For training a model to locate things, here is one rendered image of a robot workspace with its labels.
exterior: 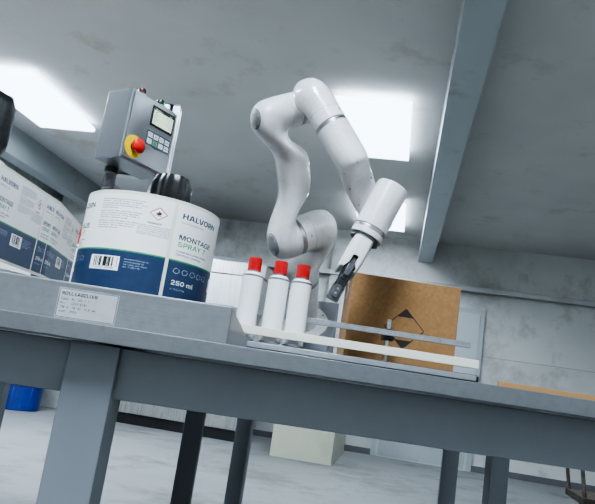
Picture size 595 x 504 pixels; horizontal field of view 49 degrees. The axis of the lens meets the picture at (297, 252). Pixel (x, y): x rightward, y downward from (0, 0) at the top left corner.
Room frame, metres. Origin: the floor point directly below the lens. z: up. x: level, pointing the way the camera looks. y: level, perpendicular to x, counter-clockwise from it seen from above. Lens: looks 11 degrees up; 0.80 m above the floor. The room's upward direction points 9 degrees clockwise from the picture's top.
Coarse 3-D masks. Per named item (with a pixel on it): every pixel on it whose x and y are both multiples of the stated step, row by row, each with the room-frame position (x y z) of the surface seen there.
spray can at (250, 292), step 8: (248, 264) 1.61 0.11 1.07; (256, 264) 1.60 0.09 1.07; (248, 272) 1.59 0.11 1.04; (256, 272) 1.60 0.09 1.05; (248, 280) 1.59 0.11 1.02; (256, 280) 1.59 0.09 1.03; (248, 288) 1.59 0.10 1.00; (256, 288) 1.59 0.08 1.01; (240, 296) 1.60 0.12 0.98; (248, 296) 1.59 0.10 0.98; (256, 296) 1.59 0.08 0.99; (240, 304) 1.60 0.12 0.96; (248, 304) 1.59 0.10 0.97; (256, 304) 1.60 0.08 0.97; (240, 312) 1.59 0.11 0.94; (248, 312) 1.59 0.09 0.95; (256, 312) 1.60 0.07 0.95; (240, 320) 1.59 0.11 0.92; (248, 320) 1.59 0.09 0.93; (256, 320) 1.61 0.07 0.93; (248, 336) 1.59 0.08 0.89
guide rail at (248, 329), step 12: (276, 336) 1.57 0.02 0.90; (288, 336) 1.57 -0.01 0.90; (300, 336) 1.57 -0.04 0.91; (312, 336) 1.57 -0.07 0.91; (348, 348) 1.57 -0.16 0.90; (360, 348) 1.57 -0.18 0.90; (372, 348) 1.57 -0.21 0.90; (384, 348) 1.57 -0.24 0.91; (396, 348) 1.58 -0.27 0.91; (432, 360) 1.58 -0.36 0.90; (444, 360) 1.58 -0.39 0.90; (456, 360) 1.58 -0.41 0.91; (468, 360) 1.58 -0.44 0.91
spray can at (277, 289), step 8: (280, 264) 1.59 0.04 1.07; (280, 272) 1.59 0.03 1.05; (272, 280) 1.59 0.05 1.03; (280, 280) 1.59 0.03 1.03; (288, 280) 1.60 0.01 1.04; (272, 288) 1.59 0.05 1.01; (280, 288) 1.59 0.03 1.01; (272, 296) 1.59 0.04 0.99; (280, 296) 1.59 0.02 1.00; (272, 304) 1.59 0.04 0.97; (280, 304) 1.59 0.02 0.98; (264, 312) 1.60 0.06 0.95; (272, 312) 1.59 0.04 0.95; (280, 312) 1.59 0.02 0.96; (264, 320) 1.59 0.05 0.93; (272, 320) 1.59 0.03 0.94; (280, 320) 1.59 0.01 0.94; (272, 328) 1.59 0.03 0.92; (280, 328) 1.60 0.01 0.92; (264, 336) 1.59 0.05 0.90
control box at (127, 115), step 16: (112, 96) 1.64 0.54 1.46; (128, 96) 1.60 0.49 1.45; (144, 96) 1.62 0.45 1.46; (112, 112) 1.63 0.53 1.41; (128, 112) 1.60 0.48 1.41; (144, 112) 1.63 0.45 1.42; (112, 128) 1.62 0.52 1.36; (128, 128) 1.60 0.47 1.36; (144, 128) 1.64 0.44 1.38; (112, 144) 1.61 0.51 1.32; (128, 144) 1.61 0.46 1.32; (112, 160) 1.64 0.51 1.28; (128, 160) 1.63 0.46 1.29; (144, 160) 1.66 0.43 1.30; (160, 160) 1.70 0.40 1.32; (144, 176) 1.74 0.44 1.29
